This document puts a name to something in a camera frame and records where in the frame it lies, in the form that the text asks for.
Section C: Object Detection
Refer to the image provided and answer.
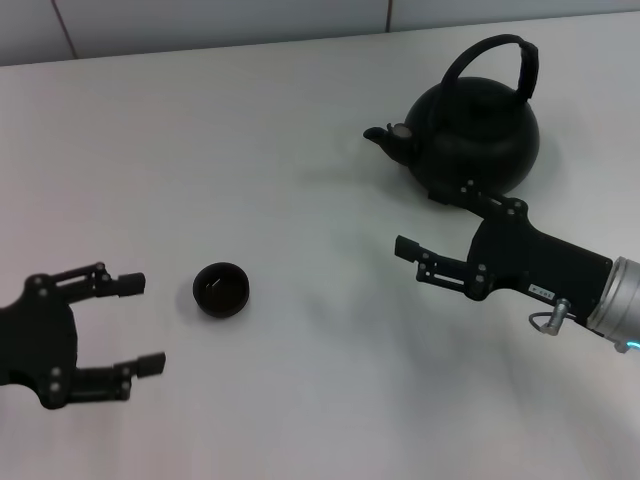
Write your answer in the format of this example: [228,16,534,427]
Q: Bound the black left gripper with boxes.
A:
[0,261,167,411]

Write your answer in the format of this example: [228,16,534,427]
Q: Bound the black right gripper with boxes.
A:
[394,179,614,321]

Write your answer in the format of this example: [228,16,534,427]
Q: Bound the small dark teacup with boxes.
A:
[192,261,252,318]

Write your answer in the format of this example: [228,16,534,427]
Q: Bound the black round teapot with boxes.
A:
[362,33,542,197]

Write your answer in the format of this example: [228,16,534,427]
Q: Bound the grey wrist cable with connector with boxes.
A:
[529,298,571,336]

